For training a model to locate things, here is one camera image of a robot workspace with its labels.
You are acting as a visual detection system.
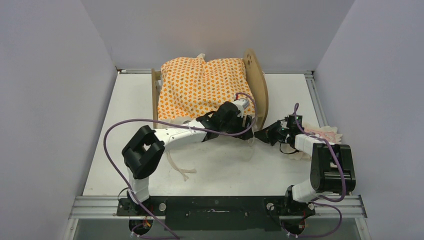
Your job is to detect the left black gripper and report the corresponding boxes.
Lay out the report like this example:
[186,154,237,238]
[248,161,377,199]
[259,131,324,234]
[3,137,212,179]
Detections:
[220,112,252,140]

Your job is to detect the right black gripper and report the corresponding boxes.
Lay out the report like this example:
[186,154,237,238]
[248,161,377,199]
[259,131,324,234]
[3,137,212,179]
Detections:
[253,119,291,146]

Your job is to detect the orange patterned pet mattress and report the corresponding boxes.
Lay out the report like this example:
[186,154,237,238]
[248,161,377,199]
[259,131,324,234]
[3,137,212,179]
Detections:
[157,54,252,124]

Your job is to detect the wooden pet bed frame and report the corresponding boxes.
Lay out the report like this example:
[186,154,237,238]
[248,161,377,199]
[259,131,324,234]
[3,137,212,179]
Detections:
[151,48,269,129]

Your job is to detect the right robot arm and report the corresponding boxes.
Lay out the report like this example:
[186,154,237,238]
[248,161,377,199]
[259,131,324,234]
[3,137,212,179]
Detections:
[254,114,356,214]

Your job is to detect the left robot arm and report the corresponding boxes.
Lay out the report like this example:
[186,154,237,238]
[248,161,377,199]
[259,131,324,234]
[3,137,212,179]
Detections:
[121,98,253,215]

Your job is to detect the pink frilled small pillow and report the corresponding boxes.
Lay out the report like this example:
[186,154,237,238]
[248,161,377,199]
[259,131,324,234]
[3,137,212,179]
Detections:
[287,122,343,161]

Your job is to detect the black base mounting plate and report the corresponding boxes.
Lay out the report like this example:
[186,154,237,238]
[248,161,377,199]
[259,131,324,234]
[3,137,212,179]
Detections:
[115,195,316,234]

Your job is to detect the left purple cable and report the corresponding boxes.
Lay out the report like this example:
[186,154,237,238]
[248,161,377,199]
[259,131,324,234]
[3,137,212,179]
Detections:
[102,91,259,240]

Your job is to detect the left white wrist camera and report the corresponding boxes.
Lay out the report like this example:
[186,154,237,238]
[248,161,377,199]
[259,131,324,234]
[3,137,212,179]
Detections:
[232,95,251,118]

